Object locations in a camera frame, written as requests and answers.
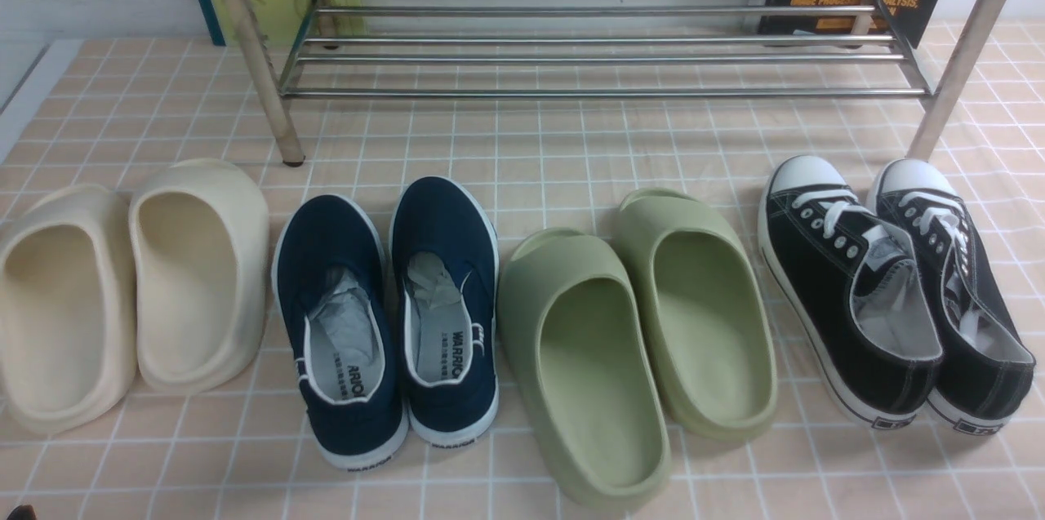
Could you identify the navy canvas shoe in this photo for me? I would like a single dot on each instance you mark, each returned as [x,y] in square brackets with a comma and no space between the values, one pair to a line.
[328,279]
[445,262]

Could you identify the metal shoe rack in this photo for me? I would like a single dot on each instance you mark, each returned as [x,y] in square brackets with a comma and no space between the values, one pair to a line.
[875,38]

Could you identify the left green foam slipper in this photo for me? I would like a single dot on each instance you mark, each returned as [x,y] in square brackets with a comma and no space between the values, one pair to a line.
[569,324]

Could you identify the green foam slipper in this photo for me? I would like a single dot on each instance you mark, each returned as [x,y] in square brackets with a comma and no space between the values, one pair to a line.
[569,324]
[703,317]

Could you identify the right green foam slipper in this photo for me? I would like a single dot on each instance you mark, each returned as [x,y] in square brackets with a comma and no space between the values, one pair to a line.
[703,317]

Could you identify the right cream foam slipper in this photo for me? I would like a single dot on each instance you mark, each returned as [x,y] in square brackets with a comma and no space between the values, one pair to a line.
[200,236]

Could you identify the cream foam slipper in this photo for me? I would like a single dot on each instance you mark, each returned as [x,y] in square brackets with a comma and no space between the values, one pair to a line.
[68,309]
[200,236]

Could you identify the left black canvas sneaker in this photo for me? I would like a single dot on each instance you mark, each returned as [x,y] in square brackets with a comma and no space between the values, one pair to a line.
[854,283]

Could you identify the black canvas sneaker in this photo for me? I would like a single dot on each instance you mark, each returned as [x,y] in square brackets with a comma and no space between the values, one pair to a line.
[987,370]
[854,283]

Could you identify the left cream foam slipper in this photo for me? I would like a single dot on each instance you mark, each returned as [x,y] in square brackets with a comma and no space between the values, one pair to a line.
[68,309]

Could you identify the right black canvas sneaker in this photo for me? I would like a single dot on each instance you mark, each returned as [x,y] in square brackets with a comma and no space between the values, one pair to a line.
[987,370]

